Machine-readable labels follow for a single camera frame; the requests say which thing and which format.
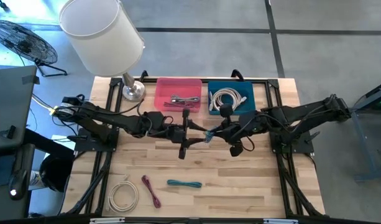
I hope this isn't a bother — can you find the teal braided USB cable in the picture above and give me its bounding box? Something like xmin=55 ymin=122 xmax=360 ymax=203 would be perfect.
xmin=203 ymin=129 xmax=216 ymax=143
xmin=166 ymin=179 xmax=203 ymax=189

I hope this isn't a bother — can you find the black floor fan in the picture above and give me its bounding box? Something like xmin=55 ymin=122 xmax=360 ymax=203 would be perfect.
xmin=0 ymin=19 xmax=68 ymax=78

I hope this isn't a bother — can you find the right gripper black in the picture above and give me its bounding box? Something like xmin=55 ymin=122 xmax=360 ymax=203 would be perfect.
xmin=210 ymin=104 xmax=252 ymax=157

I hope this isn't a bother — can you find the pink plastic bin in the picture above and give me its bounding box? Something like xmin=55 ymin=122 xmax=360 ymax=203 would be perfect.
xmin=154 ymin=77 xmax=203 ymax=113

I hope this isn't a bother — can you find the black computer mouse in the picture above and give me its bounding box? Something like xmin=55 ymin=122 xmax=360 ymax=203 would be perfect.
xmin=8 ymin=169 xmax=29 ymax=202

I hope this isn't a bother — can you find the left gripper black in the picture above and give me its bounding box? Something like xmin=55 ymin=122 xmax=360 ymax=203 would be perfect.
xmin=167 ymin=108 xmax=208 ymax=160

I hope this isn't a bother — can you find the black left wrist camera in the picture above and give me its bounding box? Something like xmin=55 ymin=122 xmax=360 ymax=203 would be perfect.
xmin=145 ymin=111 xmax=166 ymax=127

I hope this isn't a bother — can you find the blue plastic bin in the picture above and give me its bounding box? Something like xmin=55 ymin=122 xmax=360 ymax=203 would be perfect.
xmin=207 ymin=80 xmax=257 ymax=116

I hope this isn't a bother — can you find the white shade table lamp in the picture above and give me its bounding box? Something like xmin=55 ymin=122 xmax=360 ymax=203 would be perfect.
xmin=58 ymin=0 xmax=147 ymax=103

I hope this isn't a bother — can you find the dark desk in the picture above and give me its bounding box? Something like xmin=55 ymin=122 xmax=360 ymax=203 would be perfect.
xmin=0 ymin=142 xmax=36 ymax=220

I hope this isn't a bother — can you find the black aluminium table frame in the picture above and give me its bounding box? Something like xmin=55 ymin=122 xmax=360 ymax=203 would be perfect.
xmin=61 ymin=70 xmax=326 ymax=224

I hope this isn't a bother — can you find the grey desk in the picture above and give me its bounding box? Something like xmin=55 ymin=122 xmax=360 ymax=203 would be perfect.
xmin=0 ymin=65 xmax=40 ymax=152

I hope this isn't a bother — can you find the black desk clip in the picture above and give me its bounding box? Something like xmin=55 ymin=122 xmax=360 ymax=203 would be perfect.
xmin=0 ymin=124 xmax=17 ymax=140

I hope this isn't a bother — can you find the white metal bracket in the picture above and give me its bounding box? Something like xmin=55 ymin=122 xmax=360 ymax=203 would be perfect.
xmin=89 ymin=217 xmax=126 ymax=224
xmin=263 ymin=218 xmax=300 ymax=224

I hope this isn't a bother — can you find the black waste bin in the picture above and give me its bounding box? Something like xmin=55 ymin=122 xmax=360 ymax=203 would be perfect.
xmin=39 ymin=151 xmax=75 ymax=193

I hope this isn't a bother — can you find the white printed bottle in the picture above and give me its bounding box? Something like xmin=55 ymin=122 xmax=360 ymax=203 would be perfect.
xmin=28 ymin=169 xmax=47 ymax=191

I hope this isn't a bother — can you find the blue-grey metal cart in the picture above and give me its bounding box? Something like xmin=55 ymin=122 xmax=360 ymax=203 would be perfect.
xmin=342 ymin=79 xmax=381 ymax=183

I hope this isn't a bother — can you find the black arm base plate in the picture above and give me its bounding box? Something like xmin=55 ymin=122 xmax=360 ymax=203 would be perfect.
xmin=269 ymin=130 xmax=316 ymax=155
xmin=73 ymin=126 xmax=120 ymax=153

